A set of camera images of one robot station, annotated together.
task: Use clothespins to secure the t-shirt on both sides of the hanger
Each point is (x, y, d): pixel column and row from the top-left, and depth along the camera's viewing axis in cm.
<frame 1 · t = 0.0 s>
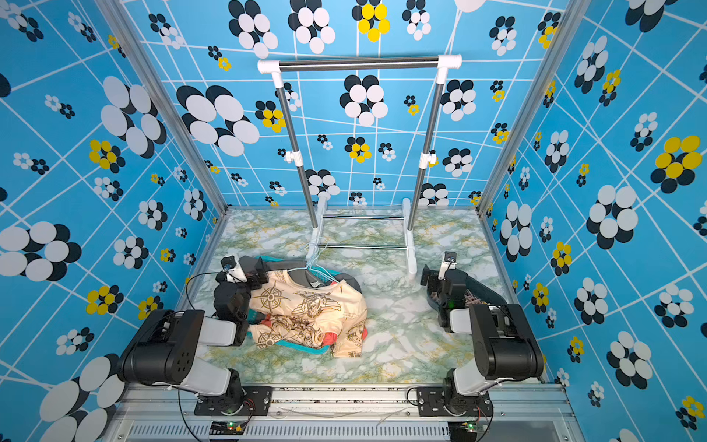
left hand: (249, 259, 88), fingers open
right hand: (445, 266, 94), fingers open
beige compass print t-shirt: (285, 310, 81), point 11 cm above the table
teal laundry basket: (300, 273, 90), point 10 cm above the table

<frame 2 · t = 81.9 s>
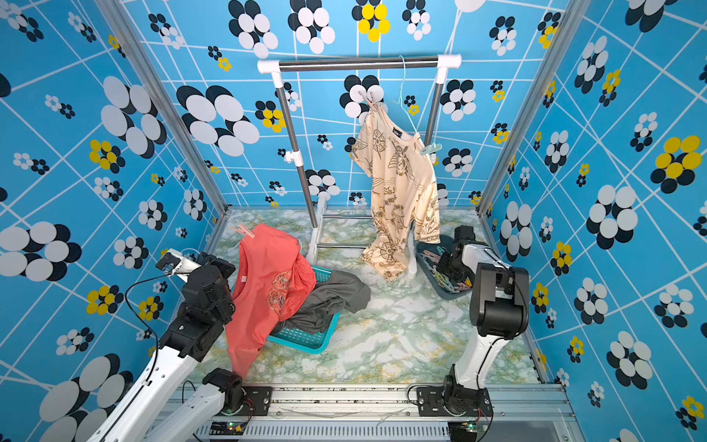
left hand: (210, 249, 69), fingers closed
right hand: (449, 270, 99), fingers open
beige compass print t-shirt: (404, 190, 80), point 34 cm above the table
red garment: (274, 283, 85), point 13 cm above the table
dark grey garment: (314, 316, 90), on the table
pile of coloured clothespins: (431, 261, 104), on the table
the other named things where they were.

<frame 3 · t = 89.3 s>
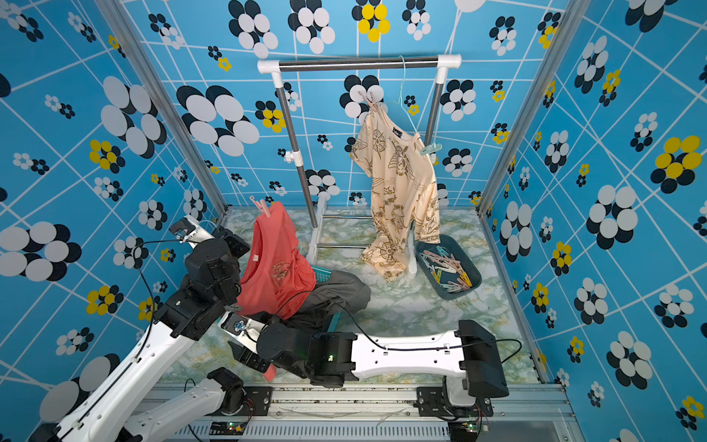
left hand: (227, 224, 65), fingers closed
right hand: (244, 325, 58), fingers open
red garment: (276, 276, 86), point 13 cm above the table
the other named things where they were.

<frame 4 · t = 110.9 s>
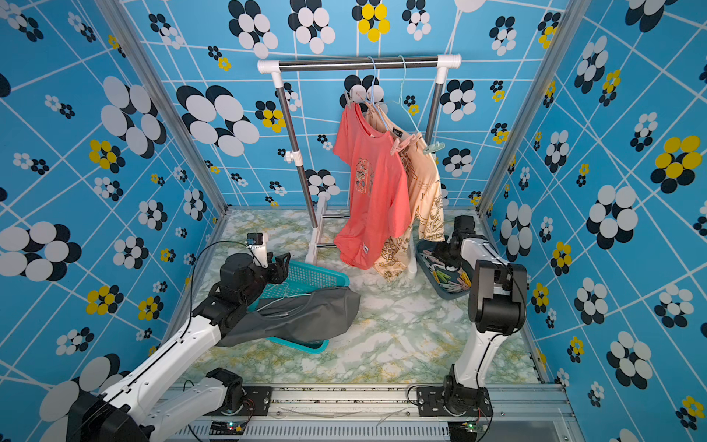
left hand: (284, 251, 79), fingers open
right hand: (440, 252, 100), fingers open
red garment: (374, 204, 82), point 30 cm above the table
dark grey garment: (323, 315, 79), point 13 cm above the table
